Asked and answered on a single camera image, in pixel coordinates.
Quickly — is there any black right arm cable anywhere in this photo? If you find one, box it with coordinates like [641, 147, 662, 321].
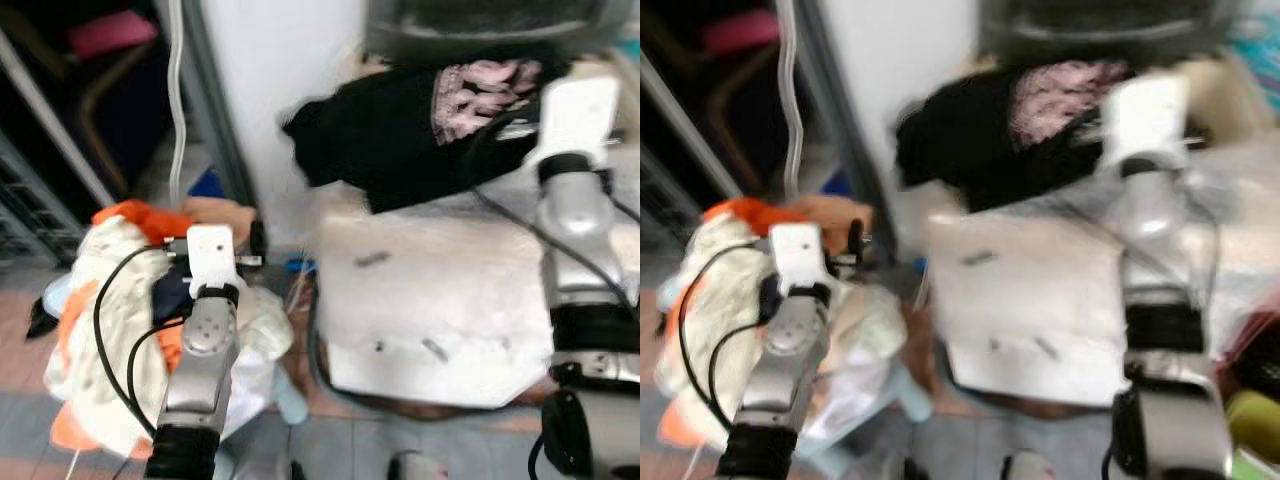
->
[465, 110, 641, 313]

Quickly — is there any grey crate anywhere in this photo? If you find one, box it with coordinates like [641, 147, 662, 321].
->
[0, 130, 86, 267]

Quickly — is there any white cloth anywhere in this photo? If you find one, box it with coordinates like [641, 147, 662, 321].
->
[655, 215, 906, 451]
[45, 218, 293, 456]

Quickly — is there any peach cloth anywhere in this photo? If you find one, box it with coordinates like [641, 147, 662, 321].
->
[795, 195, 874, 241]
[185, 197, 257, 237]

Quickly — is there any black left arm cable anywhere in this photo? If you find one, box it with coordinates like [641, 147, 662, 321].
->
[92, 243, 191, 441]
[677, 243, 776, 431]

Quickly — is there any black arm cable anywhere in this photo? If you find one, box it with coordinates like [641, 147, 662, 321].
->
[677, 243, 776, 431]
[465, 110, 641, 313]
[92, 243, 191, 441]

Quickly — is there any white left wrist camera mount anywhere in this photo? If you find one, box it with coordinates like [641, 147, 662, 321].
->
[186, 224, 241, 291]
[768, 222, 831, 291]

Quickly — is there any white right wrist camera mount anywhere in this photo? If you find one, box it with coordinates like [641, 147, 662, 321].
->
[1100, 72, 1193, 167]
[522, 75, 623, 167]

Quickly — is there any orange cloth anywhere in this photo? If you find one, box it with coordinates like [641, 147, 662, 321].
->
[703, 198, 801, 237]
[92, 200, 196, 241]

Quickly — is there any white washing machine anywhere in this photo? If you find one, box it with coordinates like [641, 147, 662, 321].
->
[925, 0, 1280, 413]
[315, 0, 641, 413]

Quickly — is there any pink item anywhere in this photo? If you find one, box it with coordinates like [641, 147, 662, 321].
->
[700, 10, 781, 56]
[68, 12, 159, 59]

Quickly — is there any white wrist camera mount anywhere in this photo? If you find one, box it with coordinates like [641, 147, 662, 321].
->
[768, 222, 831, 291]
[186, 224, 241, 291]
[1100, 72, 1193, 167]
[522, 75, 623, 167]

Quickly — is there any green item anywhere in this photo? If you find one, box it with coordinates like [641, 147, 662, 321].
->
[1228, 390, 1280, 467]

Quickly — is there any red item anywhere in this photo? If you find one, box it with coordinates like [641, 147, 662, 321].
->
[1220, 310, 1280, 401]

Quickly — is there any black garment with pink print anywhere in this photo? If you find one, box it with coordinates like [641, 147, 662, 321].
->
[282, 58, 571, 213]
[893, 60, 1141, 213]

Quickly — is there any white hose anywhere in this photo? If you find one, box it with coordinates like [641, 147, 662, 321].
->
[165, 0, 191, 201]
[783, 0, 807, 196]

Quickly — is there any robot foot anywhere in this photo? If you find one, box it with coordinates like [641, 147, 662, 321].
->
[388, 450, 451, 480]
[1000, 450, 1057, 480]

